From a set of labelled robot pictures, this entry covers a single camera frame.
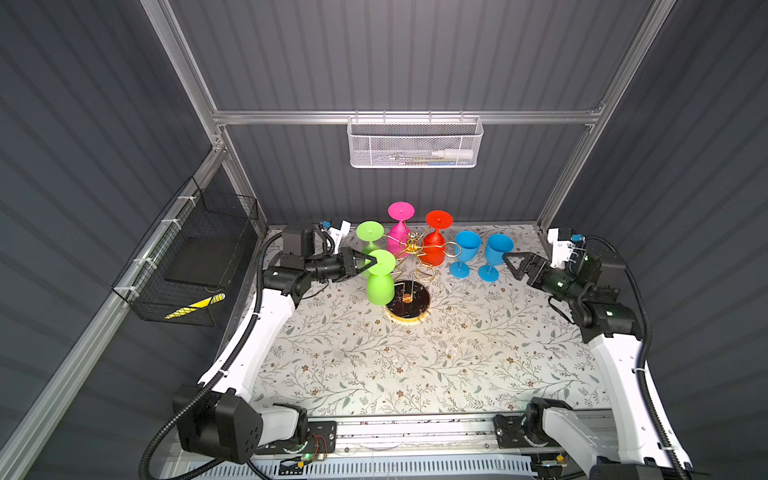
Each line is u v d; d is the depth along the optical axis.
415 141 1.24
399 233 0.87
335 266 0.64
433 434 0.75
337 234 0.68
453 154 0.87
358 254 0.68
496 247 0.96
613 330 0.48
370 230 0.79
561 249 0.63
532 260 0.61
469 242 0.99
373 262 0.71
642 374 0.43
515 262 0.67
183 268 0.72
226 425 0.38
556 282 0.60
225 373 0.41
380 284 0.77
